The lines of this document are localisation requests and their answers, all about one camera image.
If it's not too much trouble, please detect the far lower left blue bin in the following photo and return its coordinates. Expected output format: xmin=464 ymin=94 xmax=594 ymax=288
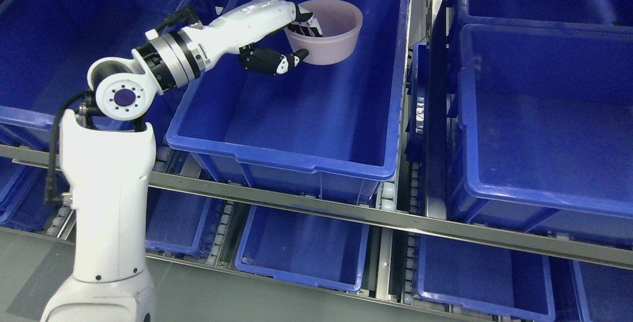
xmin=0 ymin=157 xmax=55 ymax=232

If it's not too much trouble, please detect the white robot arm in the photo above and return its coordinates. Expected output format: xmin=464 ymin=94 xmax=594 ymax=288
xmin=41 ymin=0 xmax=321 ymax=322

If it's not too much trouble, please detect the far lower right blue bin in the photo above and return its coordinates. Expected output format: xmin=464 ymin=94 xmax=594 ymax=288
xmin=571 ymin=261 xmax=633 ymax=322

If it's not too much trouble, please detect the pink bowl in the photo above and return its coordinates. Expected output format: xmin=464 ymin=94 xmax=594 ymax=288
xmin=284 ymin=0 xmax=362 ymax=65

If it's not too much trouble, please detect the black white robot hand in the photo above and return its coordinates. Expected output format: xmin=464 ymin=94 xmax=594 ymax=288
xmin=183 ymin=0 xmax=323 ymax=76

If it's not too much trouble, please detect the metal shelf rail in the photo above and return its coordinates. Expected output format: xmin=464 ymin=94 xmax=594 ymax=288
xmin=0 ymin=144 xmax=633 ymax=270

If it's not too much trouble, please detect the lower centre blue bin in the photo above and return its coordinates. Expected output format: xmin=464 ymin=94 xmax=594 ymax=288
xmin=234 ymin=205 xmax=370 ymax=293

